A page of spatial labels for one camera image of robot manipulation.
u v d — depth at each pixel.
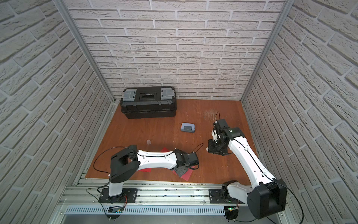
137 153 0.49
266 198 0.38
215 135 0.65
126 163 0.51
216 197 0.73
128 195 0.73
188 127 1.00
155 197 0.75
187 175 0.75
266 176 0.41
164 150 0.94
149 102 0.95
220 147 0.66
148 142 0.94
